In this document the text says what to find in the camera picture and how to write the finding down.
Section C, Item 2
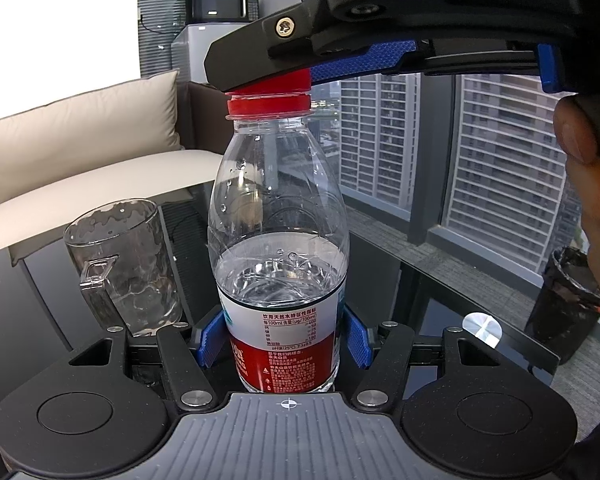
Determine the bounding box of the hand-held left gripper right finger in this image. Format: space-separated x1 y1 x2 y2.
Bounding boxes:
341 305 518 415

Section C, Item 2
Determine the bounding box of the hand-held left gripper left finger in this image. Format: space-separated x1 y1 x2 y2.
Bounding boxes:
67 307 232 413

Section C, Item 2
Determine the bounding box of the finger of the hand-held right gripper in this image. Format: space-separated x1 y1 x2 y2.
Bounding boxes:
203 1 366 96
310 37 541 87

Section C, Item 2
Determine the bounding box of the red bottle cap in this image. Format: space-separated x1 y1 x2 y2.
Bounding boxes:
225 68 314 102

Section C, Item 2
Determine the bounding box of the clear plastic water bottle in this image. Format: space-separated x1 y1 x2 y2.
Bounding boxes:
207 94 351 395

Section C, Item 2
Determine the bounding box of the person's right hand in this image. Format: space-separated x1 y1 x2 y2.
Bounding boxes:
551 94 600 311

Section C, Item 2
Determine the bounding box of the silver mini fridge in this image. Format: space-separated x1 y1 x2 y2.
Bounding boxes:
172 20 254 87

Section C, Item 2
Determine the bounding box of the black microwave oven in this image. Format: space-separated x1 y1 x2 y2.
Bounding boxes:
183 0 262 24

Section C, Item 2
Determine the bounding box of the clear glass mug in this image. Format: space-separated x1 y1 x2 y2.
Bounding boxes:
63 198 184 339

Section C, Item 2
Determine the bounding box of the beige sofa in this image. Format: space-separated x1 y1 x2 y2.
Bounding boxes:
0 80 242 286

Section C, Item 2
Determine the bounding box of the beige sofa cushion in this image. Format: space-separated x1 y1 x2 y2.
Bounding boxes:
0 69 187 207

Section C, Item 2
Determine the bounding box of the black trash bin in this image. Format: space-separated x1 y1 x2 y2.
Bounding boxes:
523 245 600 367

